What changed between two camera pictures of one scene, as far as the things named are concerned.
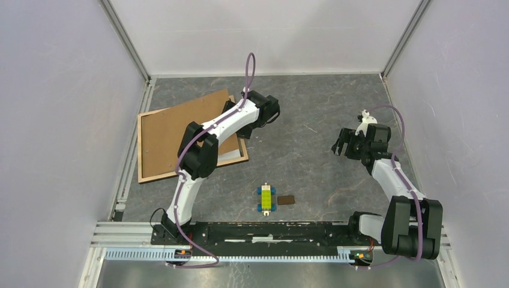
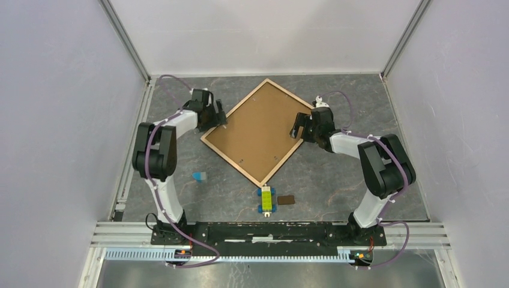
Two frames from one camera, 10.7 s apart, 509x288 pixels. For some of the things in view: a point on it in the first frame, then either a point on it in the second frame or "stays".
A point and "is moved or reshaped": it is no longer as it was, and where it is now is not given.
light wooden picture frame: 140,144 is moved or reshaped
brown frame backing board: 162,131 is moved or reshaped
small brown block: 286,200 stays
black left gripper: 227,105 → 219,119
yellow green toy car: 266,206 stays
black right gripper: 347,136 → 301,120
